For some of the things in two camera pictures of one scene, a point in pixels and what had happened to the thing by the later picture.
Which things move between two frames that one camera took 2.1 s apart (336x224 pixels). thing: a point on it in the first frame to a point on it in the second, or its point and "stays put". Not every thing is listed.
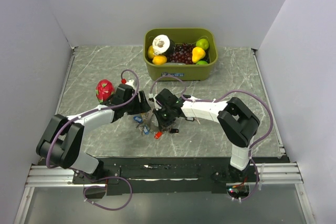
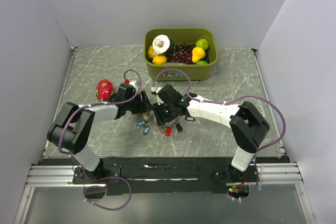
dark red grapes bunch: x=182 y=53 stays put
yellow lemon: x=150 y=53 stays put
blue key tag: x=138 y=119 to x=141 y=123
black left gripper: x=142 y=106 stays put
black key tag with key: x=191 y=119 stays put
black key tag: x=174 y=130 to x=179 y=127
